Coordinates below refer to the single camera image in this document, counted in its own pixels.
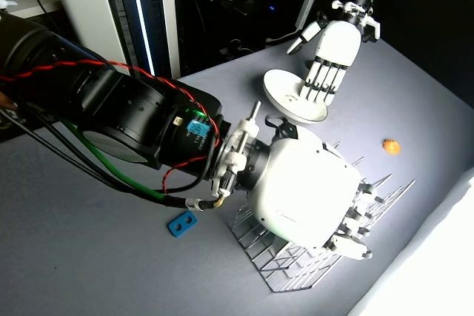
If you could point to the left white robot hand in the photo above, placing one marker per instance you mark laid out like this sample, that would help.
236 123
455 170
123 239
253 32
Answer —
338 46

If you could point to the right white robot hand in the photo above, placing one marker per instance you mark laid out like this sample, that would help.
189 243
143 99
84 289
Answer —
303 190

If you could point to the white plate with dark rim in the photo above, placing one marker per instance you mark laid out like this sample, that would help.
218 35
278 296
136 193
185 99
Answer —
285 97

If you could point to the white adapter box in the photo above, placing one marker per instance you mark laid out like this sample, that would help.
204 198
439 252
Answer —
305 10

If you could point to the orange swirl cookie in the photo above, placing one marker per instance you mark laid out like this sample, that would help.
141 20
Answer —
392 147

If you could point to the blue block with two holes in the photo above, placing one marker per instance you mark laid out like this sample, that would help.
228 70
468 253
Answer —
181 224

